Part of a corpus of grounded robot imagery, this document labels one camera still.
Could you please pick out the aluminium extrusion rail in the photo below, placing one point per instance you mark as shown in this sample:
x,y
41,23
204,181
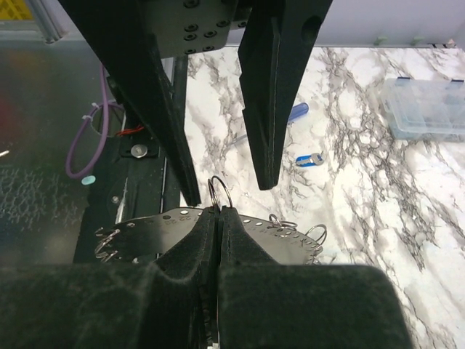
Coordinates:
x,y
53,21

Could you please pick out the clear plastic organizer box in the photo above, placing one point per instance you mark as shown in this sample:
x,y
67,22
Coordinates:
x,y
424,110

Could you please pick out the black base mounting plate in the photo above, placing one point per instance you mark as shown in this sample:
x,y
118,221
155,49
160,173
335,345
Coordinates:
x,y
133,179

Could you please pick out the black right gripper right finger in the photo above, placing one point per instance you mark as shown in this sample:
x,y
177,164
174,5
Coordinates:
x,y
263,304

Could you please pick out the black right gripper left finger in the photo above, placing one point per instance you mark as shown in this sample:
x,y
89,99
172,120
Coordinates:
x,y
160,303

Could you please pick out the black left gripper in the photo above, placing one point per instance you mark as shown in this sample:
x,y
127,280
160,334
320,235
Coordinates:
x,y
273,54

